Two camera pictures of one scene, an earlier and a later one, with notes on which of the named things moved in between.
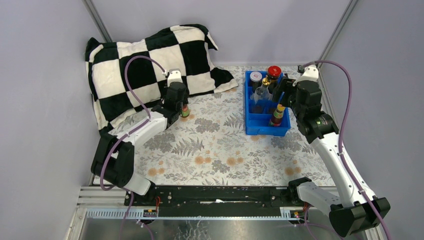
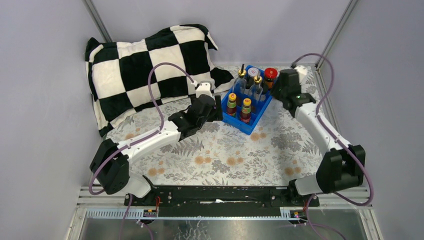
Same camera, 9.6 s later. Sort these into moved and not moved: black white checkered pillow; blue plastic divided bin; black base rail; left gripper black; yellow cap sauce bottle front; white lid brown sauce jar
Moved: white lid brown sauce jar; yellow cap sauce bottle front; left gripper black; blue plastic divided bin
Not moved: black white checkered pillow; black base rail
